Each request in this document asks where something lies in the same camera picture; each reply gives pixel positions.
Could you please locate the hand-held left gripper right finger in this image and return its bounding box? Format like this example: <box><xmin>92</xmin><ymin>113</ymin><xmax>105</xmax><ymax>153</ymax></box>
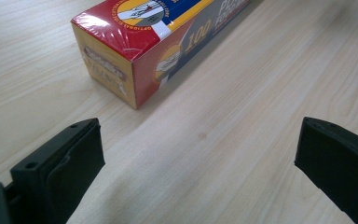
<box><xmin>294</xmin><ymin>116</ymin><xmax>358</xmax><ymax>224</ymax></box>

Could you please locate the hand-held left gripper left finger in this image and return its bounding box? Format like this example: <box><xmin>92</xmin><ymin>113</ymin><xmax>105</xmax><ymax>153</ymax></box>
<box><xmin>9</xmin><ymin>118</ymin><xmax>106</xmax><ymax>224</ymax></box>

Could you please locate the long red and yellow box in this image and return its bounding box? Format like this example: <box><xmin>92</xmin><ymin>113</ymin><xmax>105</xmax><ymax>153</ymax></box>
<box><xmin>70</xmin><ymin>0</ymin><xmax>252</xmax><ymax>110</ymax></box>

